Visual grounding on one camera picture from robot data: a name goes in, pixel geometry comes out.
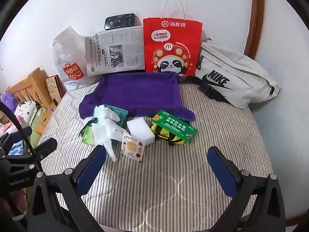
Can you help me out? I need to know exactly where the folded newspaper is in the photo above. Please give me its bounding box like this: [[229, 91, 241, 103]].
[[85, 25, 145, 77]]

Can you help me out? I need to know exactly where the white waist bag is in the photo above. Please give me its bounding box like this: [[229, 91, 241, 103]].
[[179, 39, 281, 109]]

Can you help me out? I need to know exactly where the teal striped cleaning cloth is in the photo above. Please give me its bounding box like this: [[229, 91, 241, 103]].
[[104, 105, 129, 128]]

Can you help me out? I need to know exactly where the black smartphone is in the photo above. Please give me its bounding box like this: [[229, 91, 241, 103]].
[[104, 13, 136, 31]]

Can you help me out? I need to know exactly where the white rubber glove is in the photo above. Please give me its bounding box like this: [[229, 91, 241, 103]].
[[92, 105, 126, 162]]

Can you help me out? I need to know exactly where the fruit print packet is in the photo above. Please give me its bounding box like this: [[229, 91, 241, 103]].
[[120, 132, 145, 161]]

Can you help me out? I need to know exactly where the purple towel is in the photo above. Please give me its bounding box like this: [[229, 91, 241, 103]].
[[79, 72, 195, 121]]

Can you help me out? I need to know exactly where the white plastic shopping bag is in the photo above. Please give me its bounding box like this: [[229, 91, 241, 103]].
[[53, 26, 88, 91]]

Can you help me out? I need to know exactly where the black cable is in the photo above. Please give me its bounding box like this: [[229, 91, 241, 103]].
[[0, 101, 43, 173]]

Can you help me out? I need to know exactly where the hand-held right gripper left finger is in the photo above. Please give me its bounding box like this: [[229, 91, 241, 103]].
[[26, 144, 107, 232]]

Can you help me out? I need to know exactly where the brown patterned book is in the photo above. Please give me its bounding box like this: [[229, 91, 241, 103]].
[[45, 75, 64, 108]]

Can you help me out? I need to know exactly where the red paper bag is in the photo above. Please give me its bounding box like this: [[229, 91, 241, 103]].
[[142, 0, 203, 77]]

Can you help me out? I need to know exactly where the light green cloth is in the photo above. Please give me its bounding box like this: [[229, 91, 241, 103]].
[[30, 107, 50, 148]]

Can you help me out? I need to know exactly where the green printed packet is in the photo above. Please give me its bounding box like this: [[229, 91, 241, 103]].
[[152, 109, 198, 143]]

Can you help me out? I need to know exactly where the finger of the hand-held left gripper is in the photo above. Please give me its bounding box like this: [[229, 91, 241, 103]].
[[30, 137, 58, 161], [5, 126, 32, 143]]

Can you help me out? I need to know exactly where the white sponge block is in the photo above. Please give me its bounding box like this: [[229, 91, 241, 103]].
[[127, 118, 155, 145]]

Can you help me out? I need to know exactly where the white spotted pillow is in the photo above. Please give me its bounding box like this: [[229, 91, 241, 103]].
[[14, 101, 38, 126]]

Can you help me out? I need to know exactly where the grey striped quilt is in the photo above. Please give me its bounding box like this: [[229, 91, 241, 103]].
[[36, 77, 273, 228]]

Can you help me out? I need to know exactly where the purple plush toy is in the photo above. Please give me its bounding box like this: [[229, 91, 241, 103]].
[[0, 93, 19, 116]]

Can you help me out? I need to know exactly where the yellow pouch with black straps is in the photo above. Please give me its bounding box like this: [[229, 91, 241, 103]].
[[150, 119, 186, 146]]

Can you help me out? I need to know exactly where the wooden door frame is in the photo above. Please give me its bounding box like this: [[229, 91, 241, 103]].
[[243, 0, 265, 58]]

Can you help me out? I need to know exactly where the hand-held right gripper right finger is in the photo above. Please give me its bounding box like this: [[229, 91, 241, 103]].
[[207, 146, 286, 232]]

